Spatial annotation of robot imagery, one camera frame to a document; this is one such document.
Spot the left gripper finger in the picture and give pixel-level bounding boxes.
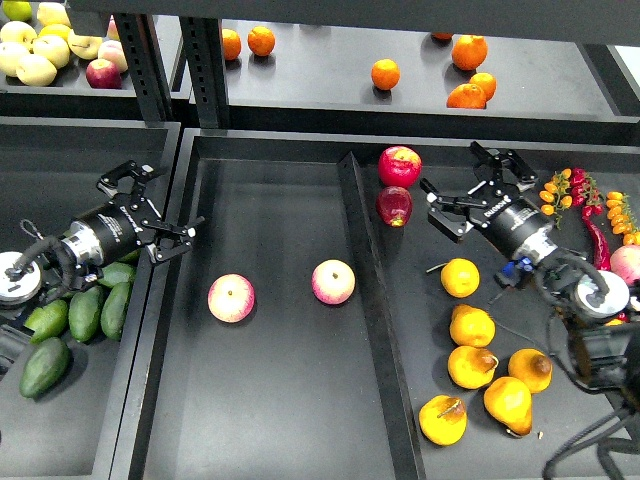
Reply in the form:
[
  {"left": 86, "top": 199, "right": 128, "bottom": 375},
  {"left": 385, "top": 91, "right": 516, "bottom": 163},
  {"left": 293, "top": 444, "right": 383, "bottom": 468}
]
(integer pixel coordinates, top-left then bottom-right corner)
[
  {"left": 139, "top": 216, "right": 205, "bottom": 264},
  {"left": 97, "top": 161, "right": 162, "bottom": 218}
]

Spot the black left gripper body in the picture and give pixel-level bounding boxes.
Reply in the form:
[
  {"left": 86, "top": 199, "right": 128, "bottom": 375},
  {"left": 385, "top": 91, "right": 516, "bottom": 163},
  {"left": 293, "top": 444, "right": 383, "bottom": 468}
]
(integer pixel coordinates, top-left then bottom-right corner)
[{"left": 69, "top": 197, "right": 160, "bottom": 265}]

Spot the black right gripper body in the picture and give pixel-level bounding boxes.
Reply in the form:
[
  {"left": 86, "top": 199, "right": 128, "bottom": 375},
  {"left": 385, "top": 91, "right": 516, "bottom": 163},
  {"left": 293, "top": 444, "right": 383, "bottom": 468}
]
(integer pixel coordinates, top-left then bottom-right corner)
[{"left": 468, "top": 194, "right": 558, "bottom": 260}]

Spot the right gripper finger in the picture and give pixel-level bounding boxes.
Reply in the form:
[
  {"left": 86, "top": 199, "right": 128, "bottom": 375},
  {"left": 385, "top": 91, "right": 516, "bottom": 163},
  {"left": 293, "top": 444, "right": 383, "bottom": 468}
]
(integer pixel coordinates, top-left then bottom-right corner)
[
  {"left": 468, "top": 141, "right": 538, "bottom": 198},
  {"left": 419, "top": 178, "right": 488, "bottom": 243}
]

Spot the dark green avocado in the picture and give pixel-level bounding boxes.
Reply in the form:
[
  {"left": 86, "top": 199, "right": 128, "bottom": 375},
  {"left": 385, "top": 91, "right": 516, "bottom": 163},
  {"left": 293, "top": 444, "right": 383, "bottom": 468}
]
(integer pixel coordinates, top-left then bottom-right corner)
[{"left": 19, "top": 337, "right": 71, "bottom": 399}]

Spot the yellow pear with stem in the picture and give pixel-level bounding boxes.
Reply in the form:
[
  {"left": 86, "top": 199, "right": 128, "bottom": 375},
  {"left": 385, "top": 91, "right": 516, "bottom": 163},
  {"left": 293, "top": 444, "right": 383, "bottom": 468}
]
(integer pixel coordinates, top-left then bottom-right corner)
[{"left": 418, "top": 395, "right": 468, "bottom": 446}]

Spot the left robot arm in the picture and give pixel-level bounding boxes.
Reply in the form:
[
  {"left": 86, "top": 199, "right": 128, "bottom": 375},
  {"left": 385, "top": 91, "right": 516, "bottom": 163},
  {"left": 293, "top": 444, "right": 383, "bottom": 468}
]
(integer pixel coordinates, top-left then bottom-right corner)
[{"left": 1, "top": 161, "right": 204, "bottom": 323}]

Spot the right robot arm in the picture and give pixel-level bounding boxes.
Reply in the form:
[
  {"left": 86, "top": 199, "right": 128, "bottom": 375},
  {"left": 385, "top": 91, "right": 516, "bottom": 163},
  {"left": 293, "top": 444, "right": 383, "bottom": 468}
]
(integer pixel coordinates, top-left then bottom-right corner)
[{"left": 419, "top": 142, "right": 639, "bottom": 479}]

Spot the green avocado upper right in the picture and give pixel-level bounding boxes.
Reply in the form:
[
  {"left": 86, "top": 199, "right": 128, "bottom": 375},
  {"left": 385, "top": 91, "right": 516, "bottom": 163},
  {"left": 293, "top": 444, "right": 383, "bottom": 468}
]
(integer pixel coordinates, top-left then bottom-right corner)
[{"left": 118, "top": 250, "right": 140, "bottom": 263}]

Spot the green avocado middle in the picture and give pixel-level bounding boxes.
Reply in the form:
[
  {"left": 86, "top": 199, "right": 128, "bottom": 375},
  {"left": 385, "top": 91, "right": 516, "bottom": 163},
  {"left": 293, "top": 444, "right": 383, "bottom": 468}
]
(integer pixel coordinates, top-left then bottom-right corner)
[{"left": 98, "top": 262, "right": 136, "bottom": 289}]

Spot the round yellow pear top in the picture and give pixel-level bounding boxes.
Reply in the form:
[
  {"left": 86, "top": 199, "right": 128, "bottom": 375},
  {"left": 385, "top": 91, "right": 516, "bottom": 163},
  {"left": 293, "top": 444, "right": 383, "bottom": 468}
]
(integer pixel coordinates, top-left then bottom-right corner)
[{"left": 425, "top": 258, "right": 481, "bottom": 298}]

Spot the green avocado lower right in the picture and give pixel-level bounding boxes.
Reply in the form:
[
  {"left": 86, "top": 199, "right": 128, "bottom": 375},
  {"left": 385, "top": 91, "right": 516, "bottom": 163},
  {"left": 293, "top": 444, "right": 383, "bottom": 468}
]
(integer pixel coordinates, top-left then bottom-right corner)
[{"left": 100, "top": 282, "right": 132, "bottom": 341}]

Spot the green avocado far left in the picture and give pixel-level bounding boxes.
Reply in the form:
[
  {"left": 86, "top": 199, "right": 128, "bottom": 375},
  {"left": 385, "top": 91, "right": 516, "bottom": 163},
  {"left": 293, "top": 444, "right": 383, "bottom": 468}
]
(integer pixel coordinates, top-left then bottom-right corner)
[{"left": 24, "top": 299, "right": 68, "bottom": 344}]

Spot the yellow pear brown tip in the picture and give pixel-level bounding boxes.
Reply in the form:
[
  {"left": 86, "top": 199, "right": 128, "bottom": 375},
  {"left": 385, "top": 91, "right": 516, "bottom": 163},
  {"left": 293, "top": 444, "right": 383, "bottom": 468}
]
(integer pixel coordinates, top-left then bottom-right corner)
[{"left": 508, "top": 348, "right": 553, "bottom": 394}]

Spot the orange cherry tomato bunch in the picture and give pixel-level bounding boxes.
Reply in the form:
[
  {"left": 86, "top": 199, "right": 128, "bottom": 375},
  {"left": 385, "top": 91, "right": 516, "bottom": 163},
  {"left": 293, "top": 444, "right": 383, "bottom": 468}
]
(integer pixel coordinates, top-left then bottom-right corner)
[{"left": 538, "top": 168, "right": 573, "bottom": 229}]

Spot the dark red apple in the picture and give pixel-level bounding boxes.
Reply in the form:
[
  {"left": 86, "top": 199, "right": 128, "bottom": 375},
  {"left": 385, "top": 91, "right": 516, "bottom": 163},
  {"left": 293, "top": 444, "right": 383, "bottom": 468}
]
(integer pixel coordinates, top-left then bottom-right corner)
[{"left": 376, "top": 186, "right": 413, "bottom": 228}]

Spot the bright red apple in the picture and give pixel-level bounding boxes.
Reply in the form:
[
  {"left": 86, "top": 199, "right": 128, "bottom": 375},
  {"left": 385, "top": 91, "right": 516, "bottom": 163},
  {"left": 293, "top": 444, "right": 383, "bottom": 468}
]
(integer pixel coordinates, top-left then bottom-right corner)
[{"left": 378, "top": 145, "right": 422, "bottom": 189}]

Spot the red cherry tomato bunch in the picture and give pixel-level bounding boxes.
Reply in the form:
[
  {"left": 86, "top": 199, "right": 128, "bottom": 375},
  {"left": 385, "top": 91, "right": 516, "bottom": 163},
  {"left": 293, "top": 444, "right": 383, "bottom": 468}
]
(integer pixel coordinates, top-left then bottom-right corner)
[{"left": 570, "top": 168, "right": 604, "bottom": 217}]

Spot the front orange on shelf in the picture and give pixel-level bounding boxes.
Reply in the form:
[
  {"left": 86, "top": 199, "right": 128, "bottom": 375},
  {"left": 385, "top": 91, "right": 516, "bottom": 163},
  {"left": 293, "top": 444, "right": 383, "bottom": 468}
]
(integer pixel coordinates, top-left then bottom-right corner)
[{"left": 446, "top": 83, "right": 487, "bottom": 109}]

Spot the pink apple left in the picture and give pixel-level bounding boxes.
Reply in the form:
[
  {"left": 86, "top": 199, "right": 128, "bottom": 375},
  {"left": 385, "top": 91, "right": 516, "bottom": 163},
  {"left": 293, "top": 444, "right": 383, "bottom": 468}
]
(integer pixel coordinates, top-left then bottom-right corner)
[{"left": 207, "top": 273, "right": 255, "bottom": 323}]

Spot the pink apple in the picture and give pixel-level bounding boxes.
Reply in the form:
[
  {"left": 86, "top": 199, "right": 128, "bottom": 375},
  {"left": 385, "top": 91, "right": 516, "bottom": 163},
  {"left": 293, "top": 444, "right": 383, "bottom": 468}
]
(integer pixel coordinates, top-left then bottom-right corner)
[
  {"left": 207, "top": 273, "right": 255, "bottom": 323},
  {"left": 311, "top": 259, "right": 355, "bottom": 305}
]

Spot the small orange on shelf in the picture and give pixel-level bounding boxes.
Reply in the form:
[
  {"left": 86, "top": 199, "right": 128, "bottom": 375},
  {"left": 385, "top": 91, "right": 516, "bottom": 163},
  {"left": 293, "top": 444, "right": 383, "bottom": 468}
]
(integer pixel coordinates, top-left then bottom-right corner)
[{"left": 469, "top": 72, "right": 497, "bottom": 101}]

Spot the red chili pepper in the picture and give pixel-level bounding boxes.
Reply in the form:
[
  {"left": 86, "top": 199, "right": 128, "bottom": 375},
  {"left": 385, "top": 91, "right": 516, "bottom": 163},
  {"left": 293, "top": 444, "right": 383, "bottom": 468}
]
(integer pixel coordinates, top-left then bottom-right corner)
[{"left": 582, "top": 215, "right": 611, "bottom": 271}]

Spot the orange tomato bunch right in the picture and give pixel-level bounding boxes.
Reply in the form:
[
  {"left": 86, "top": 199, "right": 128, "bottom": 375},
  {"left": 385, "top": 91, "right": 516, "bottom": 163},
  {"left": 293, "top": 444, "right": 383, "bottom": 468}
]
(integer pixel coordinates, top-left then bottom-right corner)
[{"left": 605, "top": 191, "right": 639, "bottom": 246}]

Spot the red apple on shelf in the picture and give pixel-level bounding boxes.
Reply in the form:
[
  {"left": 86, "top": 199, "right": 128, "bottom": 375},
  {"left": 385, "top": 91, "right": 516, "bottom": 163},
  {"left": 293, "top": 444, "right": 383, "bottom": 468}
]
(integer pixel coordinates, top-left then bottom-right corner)
[{"left": 86, "top": 58, "right": 122, "bottom": 89}]

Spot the pink peach right edge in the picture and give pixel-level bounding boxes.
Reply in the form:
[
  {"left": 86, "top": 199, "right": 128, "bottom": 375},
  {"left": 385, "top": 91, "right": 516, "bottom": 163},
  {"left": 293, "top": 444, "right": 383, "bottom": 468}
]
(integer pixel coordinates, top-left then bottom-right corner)
[{"left": 610, "top": 244, "right": 640, "bottom": 286}]

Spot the large orange on shelf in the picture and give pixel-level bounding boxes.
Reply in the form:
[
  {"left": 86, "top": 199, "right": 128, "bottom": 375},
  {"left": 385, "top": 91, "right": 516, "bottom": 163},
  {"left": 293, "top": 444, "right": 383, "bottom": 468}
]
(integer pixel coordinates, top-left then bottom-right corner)
[{"left": 451, "top": 35, "right": 489, "bottom": 71}]

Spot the pink peach on shelf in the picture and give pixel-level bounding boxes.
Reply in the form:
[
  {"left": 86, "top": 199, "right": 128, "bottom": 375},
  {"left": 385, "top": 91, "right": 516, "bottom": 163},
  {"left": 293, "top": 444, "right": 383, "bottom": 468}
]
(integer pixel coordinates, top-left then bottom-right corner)
[{"left": 98, "top": 40, "right": 128, "bottom": 74}]

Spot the pink apple right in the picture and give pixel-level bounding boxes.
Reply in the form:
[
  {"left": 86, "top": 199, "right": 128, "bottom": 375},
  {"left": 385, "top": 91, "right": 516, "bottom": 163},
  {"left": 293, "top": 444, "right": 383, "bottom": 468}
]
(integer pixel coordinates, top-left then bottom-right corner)
[{"left": 311, "top": 259, "right": 355, "bottom": 305}]

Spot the pale yellow apple front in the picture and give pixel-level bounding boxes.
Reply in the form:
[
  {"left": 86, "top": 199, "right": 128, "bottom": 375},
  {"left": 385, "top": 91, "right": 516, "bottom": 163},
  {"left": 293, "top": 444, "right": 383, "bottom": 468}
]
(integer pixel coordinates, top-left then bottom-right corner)
[{"left": 16, "top": 54, "right": 57, "bottom": 87}]

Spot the pale apple with stem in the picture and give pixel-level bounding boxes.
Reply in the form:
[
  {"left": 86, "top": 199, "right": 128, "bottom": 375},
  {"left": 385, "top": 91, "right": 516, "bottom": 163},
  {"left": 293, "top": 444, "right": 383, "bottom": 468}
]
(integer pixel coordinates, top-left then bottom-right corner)
[{"left": 67, "top": 29, "right": 103, "bottom": 61}]

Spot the mixed tomato bunch lower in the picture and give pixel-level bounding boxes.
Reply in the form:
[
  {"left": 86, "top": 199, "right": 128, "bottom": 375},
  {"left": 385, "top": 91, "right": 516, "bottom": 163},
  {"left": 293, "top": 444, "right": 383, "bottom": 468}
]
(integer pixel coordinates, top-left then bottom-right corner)
[{"left": 606, "top": 311, "right": 629, "bottom": 326}]

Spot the pale yellow apple centre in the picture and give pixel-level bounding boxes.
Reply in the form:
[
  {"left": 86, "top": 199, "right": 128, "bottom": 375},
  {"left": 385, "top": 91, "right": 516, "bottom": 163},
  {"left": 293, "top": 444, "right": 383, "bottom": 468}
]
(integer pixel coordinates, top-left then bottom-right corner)
[{"left": 32, "top": 35, "right": 70, "bottom": 69}]

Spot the orange on shelf centre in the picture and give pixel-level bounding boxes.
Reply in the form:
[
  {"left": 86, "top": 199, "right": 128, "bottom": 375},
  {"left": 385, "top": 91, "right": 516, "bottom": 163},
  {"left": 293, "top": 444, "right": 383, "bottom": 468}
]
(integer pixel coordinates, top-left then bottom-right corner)
[{"left": 370, "top": 58, "right": 401, "bottom": 91}]

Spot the black tray divider right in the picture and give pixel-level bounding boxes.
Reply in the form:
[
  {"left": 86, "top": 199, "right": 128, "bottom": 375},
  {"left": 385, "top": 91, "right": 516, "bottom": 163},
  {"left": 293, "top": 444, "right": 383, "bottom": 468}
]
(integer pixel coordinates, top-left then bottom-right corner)
[{"left": 473, "top": 158, "right": 640, "bottom": 436}]

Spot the black tray divider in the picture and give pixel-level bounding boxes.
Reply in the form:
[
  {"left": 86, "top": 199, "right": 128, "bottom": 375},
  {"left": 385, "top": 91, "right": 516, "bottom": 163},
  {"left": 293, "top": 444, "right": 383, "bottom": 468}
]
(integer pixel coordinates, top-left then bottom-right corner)
[
  {"left": 473, "top": 158, "right": 640, "bottom": 436},
  {"left": 337, "top": 152, "right": 425, "bottom": 479}
]

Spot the black tray divider left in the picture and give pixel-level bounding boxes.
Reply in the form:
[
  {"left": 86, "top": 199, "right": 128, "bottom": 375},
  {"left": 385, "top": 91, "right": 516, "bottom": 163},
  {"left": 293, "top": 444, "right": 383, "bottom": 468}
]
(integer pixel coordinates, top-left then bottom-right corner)
[{"left": 337, "top": 152, "right": 425, "bottom": 479}]

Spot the black shelf post left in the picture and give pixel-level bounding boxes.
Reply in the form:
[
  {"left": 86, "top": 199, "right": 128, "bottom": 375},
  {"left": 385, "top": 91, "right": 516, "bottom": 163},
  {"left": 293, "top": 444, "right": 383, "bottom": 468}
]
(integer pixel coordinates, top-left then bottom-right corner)
[{"left": 114, "top": 13, "right": 173, "bottom": 122}]

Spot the black shelf post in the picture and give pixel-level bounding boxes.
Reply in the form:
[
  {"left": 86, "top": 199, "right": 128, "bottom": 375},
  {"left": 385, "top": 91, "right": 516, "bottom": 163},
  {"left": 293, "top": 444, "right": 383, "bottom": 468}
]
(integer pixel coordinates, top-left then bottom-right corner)
[
  {"left": 114, "top": 13, "right": 173, "bottom": 122},
  {"left": 179, "top": 17, "right": 230, "bottom": 129}
]

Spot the black shelf post right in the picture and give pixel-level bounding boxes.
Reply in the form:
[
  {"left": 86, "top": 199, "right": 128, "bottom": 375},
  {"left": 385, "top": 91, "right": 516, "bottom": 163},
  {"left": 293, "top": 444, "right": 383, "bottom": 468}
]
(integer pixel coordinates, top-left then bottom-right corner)
[{"left": 179, "top": 17, "right": 230, "bottom": 129}]

